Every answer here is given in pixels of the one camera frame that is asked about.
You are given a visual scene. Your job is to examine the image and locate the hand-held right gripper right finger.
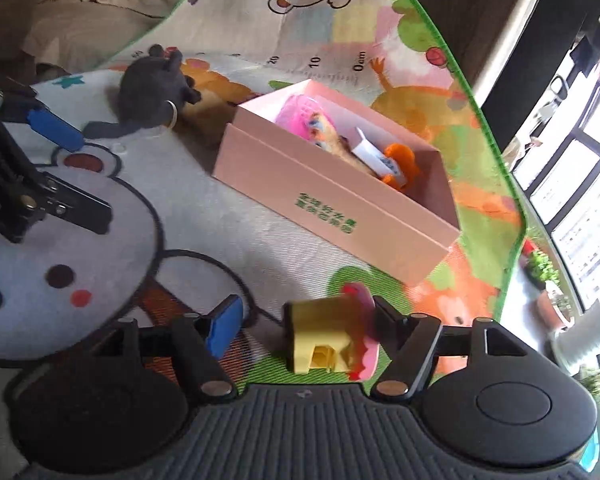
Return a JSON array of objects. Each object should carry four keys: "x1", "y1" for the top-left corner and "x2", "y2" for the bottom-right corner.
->
[{"x1": 371, "y1": 296, "x2": 537, "y2": 397}]

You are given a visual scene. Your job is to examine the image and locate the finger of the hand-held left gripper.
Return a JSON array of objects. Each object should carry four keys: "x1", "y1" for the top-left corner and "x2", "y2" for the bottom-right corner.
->
[
  {"x1": 0, "y1": 78, "x2": 84, "y2": 152},
  {"x1": 30, "y1": 171, "x2": 113, "y2": 235}
]

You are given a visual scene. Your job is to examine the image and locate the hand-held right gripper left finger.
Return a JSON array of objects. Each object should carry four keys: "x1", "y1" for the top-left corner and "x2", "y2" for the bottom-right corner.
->
[{"x1": 97, "y1": 295, "x2": 245, "y2": 401}]

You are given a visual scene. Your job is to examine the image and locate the yellow toy with pink base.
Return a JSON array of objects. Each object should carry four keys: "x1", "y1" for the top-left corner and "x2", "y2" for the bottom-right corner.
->
[{"x1": 282, "y1": 282, "x2": 381, "y2": 381}]

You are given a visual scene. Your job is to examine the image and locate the dark grey plush toy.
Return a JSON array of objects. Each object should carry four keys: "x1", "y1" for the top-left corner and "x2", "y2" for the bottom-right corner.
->
[{"x1": 85, "y1": 44, "x2": 203, "y2": 139}]

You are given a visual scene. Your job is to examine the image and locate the pink cardboard box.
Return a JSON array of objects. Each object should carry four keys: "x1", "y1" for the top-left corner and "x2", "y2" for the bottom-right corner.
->
[{"x1": 211, "y1": 79, "x2": 462, "y2": 288}]

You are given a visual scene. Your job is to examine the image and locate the orange toy pumpkin half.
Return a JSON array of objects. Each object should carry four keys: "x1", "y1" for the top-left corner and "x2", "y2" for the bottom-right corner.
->
[{"x1": 380, "y1": 142, "x2": 425, "y2": 192}]

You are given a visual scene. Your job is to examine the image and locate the white toy carton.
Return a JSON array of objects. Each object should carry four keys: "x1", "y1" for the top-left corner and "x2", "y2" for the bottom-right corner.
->
[{"x1": 352, "y1": 127, "x2": 406, "y2": 181}]

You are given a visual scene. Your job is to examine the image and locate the tan toy bread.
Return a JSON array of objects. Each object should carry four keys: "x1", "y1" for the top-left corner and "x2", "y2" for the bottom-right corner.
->
[{"x1": 305, "y1": 115, "x2": 381, "y2": 178}]

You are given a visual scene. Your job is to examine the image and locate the pink plastic basket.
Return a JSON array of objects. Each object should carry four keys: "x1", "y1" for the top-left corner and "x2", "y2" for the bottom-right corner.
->
[{"x1": 275, "y1": 95, "x2": 326, "y2": 138}]

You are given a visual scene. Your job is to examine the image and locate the printed cartoon play mat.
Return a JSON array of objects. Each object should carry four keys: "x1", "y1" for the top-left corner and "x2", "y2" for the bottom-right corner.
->
[{"x1": 0, "y1": 0, "x2": 528, "y2": 401}]

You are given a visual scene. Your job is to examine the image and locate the beige covered sofa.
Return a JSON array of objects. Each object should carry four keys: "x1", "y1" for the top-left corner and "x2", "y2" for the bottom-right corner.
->
[{"x1": 0, "y1": 0, "x2": 291, "y2": 73}]

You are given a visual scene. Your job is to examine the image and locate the dark pot with green plants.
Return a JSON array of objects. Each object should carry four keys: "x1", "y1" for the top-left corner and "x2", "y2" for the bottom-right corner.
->
[{"x1": 527, "y1": 250, "x2": 563, "y2": 291}]

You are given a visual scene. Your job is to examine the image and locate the white plant pot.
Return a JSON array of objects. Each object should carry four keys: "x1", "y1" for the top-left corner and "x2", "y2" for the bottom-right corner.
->
[{"x1": 552, "y1": 300, "x2": 600, "y2": 376}]

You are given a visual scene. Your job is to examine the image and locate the hanging dark clothes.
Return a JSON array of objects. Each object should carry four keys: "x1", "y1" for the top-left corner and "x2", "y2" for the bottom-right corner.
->
[{"x1": 570, "y1": 30, "x2": 600, "y2": 78}]

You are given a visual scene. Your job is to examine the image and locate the black window frame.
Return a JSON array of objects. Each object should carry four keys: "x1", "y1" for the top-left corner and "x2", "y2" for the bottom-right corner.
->
[{"x1": 510, "y1": 0, "x2": 600, "y2": 311}]

